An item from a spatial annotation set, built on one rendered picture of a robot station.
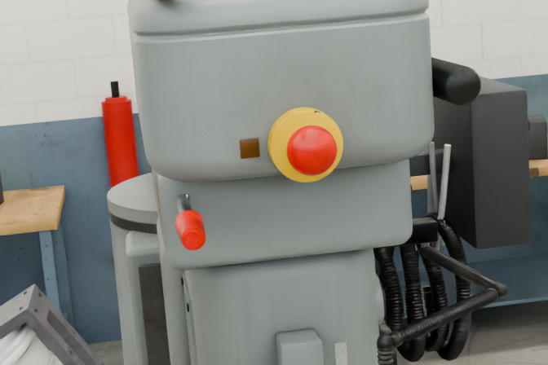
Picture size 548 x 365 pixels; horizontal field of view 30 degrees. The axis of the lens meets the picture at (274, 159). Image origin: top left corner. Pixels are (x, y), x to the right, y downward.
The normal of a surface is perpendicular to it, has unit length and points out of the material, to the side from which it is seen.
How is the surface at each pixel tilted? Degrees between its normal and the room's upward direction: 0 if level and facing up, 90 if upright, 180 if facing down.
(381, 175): 90
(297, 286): 90
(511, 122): 90
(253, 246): 90
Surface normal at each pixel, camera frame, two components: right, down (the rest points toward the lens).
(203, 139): -0.15, 0.20
